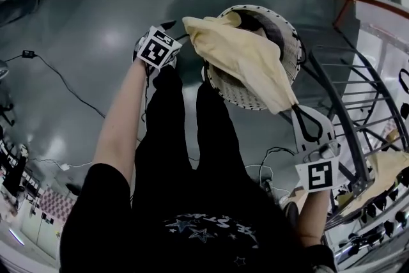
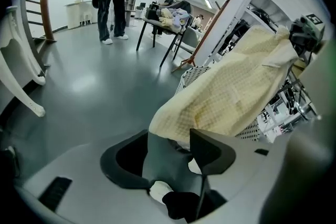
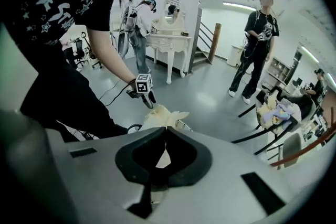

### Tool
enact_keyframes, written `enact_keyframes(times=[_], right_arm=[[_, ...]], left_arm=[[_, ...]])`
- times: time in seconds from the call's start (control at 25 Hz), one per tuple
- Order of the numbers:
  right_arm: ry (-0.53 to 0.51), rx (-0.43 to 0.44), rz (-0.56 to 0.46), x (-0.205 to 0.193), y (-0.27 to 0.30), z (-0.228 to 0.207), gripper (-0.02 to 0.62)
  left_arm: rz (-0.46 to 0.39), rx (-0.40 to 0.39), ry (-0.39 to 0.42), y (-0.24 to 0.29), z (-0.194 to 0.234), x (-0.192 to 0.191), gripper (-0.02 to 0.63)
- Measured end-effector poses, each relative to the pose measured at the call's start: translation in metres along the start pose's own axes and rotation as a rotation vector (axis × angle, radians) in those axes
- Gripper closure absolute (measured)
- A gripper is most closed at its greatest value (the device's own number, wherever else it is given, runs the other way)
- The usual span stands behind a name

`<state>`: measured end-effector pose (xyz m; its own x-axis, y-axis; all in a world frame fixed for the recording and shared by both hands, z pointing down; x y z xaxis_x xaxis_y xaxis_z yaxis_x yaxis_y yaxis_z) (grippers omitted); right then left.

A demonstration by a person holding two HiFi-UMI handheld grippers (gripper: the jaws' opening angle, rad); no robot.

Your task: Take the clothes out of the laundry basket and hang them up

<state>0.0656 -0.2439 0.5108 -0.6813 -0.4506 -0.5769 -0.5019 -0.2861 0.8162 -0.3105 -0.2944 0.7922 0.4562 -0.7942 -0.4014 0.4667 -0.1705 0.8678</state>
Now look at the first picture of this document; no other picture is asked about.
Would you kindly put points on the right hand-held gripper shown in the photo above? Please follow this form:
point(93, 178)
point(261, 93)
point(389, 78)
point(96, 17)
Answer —
point(318, 174)

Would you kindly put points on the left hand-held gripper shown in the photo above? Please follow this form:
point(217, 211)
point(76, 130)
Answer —
point(156, 48)

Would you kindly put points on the grey metal drying rack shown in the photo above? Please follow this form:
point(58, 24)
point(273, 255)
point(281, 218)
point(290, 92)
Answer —
point(348, 124)

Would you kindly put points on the cream yellow shirt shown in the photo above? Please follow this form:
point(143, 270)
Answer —
point(239, 54)

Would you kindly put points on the person's left forearm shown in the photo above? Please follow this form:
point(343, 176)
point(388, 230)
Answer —
point(118, 124)

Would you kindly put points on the person's right forearm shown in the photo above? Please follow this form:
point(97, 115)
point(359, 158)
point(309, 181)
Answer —
point(314, 217)

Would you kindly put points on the white woven laundry basket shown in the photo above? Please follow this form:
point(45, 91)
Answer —
point(243, 92)

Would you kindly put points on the person's black trousers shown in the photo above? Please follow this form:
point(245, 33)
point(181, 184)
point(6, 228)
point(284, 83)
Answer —
point(172, 124)

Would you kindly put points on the row of black hanging pouches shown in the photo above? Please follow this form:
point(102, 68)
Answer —
point(372, 209)

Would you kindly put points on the black star print t-shirt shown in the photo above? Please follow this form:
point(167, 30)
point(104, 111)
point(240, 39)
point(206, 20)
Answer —
point(191, 233)

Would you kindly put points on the checkered floor mat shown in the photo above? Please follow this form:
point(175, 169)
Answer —
point(56, 204)

